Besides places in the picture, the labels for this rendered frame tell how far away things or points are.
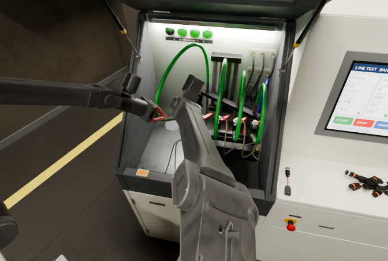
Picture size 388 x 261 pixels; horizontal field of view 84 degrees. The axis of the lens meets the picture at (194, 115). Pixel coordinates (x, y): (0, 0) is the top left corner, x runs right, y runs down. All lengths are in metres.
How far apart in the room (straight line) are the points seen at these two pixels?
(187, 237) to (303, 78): 0.76
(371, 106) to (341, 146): 0.20
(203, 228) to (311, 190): 0.81
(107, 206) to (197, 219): 1.86
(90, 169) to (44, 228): 0.56
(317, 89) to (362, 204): 0.47
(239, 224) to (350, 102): 0.80
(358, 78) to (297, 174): 0.44
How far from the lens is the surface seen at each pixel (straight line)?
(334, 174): 1.12
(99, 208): 2.11
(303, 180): 1.04
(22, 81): 0.60
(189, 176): 0.28
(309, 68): 0.90
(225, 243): 0.27
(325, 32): 0.88
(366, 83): 0.99
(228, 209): 0.28
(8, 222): 0.74
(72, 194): 2.27
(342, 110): 1.01
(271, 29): 1.02
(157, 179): 0.99
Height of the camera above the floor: 1.81
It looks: 45 degrees down
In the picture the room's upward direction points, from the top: 1 degrees counter-clockwise
